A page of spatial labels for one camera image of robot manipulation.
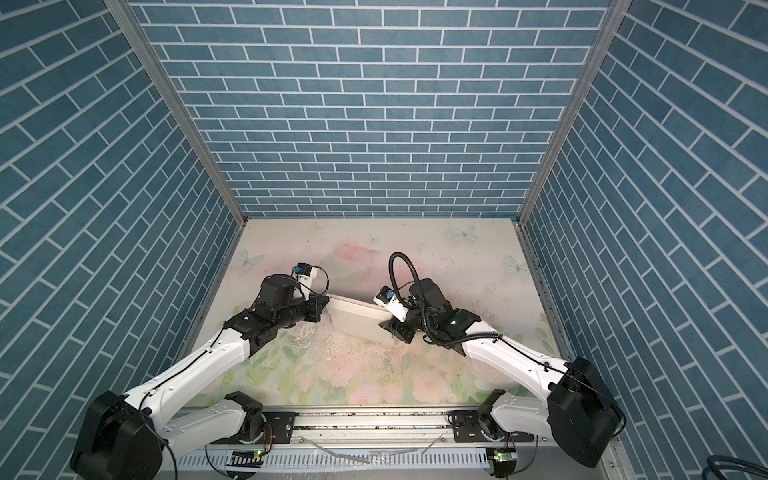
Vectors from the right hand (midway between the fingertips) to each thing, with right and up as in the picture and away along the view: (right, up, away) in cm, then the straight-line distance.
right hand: (383, 313), depth 80 cm
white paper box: (-6, -1, 0) cm, 7 cm away
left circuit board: (-33, -34, -7) cm, 48 cm away
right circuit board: (+31, -34, -6) cm, 47 cm away
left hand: (-15, +3, +3) cm, 16 cm away
